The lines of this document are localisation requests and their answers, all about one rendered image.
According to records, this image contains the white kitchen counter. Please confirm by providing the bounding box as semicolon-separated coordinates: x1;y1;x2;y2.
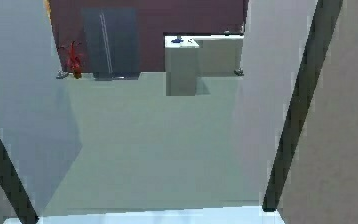
163;34;245;97

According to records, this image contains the dark grey fridge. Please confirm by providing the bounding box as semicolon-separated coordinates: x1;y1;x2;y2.
81;7;141;81

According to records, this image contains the grey fridge handle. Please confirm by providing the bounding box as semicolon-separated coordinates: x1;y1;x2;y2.
99;13;114;76

